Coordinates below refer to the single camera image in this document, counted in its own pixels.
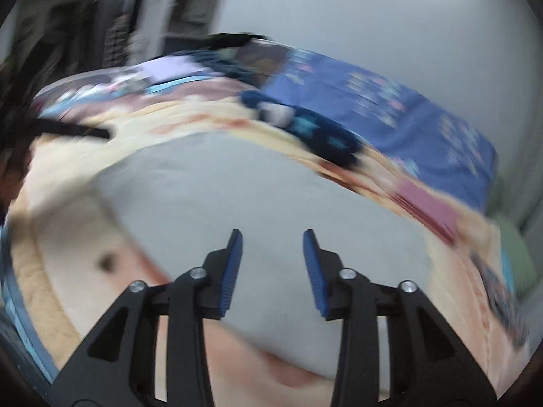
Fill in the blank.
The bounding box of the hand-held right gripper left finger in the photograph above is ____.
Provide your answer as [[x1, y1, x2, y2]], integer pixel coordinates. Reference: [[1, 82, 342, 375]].
[[46, 229, 244, 407]]

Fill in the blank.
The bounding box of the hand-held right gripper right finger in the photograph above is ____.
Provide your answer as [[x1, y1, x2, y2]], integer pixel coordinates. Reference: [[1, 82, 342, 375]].
[[302, 228, 497, 407]]

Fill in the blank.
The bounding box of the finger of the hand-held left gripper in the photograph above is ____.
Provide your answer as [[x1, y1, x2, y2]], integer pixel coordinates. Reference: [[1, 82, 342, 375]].
[[30, 119, 112, 140]]

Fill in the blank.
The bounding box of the light grey t-shirt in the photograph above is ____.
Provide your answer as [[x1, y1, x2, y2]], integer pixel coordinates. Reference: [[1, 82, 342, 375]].
[[91, 129, 429, 380]]

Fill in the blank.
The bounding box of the cartoon print sheet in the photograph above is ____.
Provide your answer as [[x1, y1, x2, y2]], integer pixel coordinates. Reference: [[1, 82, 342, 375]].
[[32, 70, 153, 115]]

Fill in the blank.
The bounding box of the lilac cloth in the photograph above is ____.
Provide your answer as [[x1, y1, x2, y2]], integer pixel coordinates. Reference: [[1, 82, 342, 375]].
[[127, 57, 221, 88]]

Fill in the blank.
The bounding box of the folded pink cloth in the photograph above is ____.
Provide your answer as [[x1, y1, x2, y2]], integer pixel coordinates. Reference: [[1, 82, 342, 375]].
[[392, 178, 461, 242]]

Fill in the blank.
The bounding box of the navy star-pattern garment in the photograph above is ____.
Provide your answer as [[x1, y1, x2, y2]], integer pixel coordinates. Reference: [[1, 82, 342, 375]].
[[240, 89, 366, 168]]

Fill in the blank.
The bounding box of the blue tree print sheet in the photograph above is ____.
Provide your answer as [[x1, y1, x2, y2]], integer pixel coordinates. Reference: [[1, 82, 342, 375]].
[[259, 46, 498, 213]]

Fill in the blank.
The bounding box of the dark teal fuzzy blanket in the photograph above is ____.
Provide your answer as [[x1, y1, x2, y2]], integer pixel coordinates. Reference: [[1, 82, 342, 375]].
[[191, 49, 264, 90]]

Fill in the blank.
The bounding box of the peach plush blanket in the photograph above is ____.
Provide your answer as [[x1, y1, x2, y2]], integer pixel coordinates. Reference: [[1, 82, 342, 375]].
[[0, 93, 531, 403]]

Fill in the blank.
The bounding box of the folded paisley cloth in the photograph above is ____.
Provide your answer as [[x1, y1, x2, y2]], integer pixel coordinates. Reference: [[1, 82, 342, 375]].
[[471, 250, 529, 348]]

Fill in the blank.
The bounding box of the green pillow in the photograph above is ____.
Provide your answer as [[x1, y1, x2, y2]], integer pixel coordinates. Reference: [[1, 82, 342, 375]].
[[488, 212, 537, 297]]

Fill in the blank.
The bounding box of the dark tree print pillow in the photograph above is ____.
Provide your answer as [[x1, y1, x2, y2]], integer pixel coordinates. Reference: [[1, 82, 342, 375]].
[[233, 44, 293, 81]]

